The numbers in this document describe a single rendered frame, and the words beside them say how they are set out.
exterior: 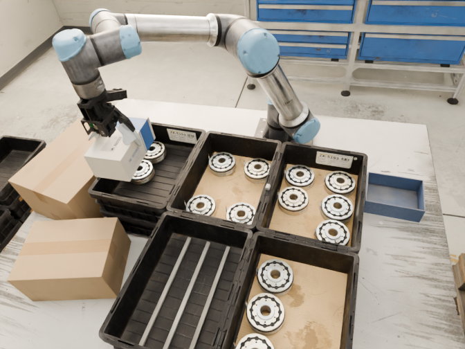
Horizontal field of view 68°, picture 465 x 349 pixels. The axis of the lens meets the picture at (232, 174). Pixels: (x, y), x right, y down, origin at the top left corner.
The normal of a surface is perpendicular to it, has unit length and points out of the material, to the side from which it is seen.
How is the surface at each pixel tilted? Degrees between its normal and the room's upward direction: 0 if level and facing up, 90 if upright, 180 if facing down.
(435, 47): 90
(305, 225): 0
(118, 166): 90
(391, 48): 90
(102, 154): 0
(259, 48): 82
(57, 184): 0
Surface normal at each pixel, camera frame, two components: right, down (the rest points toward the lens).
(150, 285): -0.08, -0.67
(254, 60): 0.38, 0.55
